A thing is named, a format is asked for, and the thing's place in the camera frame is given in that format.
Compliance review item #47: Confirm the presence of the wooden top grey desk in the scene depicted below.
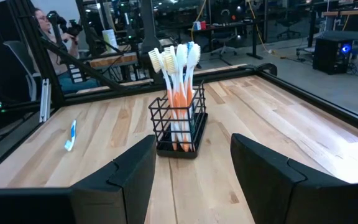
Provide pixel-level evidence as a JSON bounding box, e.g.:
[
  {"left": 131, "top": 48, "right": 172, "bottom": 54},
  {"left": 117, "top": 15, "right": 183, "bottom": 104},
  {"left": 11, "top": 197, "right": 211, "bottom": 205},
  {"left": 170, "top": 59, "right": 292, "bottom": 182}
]
[{"left": 320, "top": 7, "right": 358, "bottom": 57}]

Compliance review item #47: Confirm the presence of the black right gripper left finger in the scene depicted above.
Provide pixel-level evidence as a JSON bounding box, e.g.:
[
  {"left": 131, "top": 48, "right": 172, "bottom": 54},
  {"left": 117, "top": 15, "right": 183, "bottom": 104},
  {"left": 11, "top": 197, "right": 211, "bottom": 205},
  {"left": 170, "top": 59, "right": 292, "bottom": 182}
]
[{"left": 0, "top": 134, "right": 157, "bottom": 224}]

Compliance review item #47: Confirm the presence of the person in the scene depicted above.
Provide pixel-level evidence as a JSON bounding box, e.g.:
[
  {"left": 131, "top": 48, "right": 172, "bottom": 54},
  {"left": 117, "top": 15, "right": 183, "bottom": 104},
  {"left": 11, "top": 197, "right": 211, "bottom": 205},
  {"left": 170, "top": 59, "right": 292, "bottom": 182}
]
[{"left": 31, "top": 7, "right": 99, "bottom": 94}]

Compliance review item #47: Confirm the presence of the black wire toothbrush holder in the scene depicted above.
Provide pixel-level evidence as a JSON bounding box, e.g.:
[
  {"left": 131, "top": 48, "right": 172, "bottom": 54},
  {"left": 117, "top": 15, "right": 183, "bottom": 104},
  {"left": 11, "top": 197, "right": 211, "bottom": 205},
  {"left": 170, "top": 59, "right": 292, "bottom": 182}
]
[{"left": 148, "top": 81, "right": 209, "bottom": 159}]

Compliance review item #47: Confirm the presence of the black desk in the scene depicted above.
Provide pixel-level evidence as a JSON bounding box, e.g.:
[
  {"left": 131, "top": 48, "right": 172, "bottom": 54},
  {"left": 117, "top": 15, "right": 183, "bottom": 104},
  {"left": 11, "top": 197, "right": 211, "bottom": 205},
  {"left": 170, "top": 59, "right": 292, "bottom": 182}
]
[{"left": 190, "top": 19, "right": 264, "bottom": 60}]

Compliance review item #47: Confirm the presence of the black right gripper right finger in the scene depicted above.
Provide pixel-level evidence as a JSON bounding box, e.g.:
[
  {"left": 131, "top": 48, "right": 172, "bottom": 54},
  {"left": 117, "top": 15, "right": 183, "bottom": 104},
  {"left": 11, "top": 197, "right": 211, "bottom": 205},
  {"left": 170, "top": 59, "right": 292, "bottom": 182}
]
[{"left": 230, "top": 133, "right": 358, "bottom": 224}]

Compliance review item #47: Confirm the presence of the yellow cable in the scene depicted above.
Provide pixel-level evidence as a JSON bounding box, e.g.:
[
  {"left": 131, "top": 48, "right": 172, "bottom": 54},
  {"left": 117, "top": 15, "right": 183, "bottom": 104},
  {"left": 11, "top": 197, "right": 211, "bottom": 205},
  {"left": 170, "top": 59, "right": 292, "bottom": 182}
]
[{"left": 246, "top": 0, "right": 288, "bottom": 60}]

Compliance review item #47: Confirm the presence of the white background canister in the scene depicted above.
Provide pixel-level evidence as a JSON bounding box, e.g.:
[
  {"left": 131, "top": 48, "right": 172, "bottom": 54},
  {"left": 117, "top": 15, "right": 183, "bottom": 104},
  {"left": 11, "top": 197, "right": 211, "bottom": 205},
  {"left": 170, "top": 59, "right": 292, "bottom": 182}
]
[{"left": 101, "top": 29, "right": 119, "bottom": 54}]

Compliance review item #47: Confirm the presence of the background wooden table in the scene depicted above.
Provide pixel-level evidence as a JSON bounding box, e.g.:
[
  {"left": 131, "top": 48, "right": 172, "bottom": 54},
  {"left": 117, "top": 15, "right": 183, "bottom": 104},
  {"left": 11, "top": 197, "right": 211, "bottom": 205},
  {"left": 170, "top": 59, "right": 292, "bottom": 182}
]
[{"left": 87, "top": 51, "right": 155, "bottom": 71}]

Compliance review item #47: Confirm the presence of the grey office chair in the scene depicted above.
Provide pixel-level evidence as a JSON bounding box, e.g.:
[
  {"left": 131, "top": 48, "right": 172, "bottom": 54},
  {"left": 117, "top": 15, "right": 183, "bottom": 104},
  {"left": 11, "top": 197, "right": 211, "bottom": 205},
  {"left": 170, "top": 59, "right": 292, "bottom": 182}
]
[
  {"left": 209, "top": 30, "right": 239, "bottom": 57},
  {"left": 3, "top": 40, "right": 43, "bottom": 102}
]

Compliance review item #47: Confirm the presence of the black computer tower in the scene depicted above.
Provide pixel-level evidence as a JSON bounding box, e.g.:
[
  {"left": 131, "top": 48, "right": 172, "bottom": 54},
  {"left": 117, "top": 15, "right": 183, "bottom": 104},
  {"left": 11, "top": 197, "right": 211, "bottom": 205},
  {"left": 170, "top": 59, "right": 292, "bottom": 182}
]
[{"left": 312, "top": 37, "right": 354, "bottom": 75}]

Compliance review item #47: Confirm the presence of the black panel with white labels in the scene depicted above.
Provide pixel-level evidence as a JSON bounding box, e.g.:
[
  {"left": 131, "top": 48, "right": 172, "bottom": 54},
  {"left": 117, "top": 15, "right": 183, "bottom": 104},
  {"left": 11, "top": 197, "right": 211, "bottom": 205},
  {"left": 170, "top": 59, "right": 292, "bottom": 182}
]
[{"left": 68, "top": 64, "right": 86, "bottom": 85}]

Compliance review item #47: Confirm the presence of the silver aluminium strip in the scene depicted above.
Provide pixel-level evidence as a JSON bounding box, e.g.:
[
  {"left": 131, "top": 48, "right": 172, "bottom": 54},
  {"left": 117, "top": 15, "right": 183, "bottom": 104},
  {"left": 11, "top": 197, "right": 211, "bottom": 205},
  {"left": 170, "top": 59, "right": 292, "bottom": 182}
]
[{"left": 39, "top": 78, "right": 52, "bottom": 124}]

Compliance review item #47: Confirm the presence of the black office chair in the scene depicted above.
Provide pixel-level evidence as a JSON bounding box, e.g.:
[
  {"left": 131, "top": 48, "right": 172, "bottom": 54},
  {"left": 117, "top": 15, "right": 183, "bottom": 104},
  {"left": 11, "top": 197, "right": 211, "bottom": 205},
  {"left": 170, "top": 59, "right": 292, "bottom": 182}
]
[{"left": 275, "top": 17, "right": 303, "bottom": 40}]

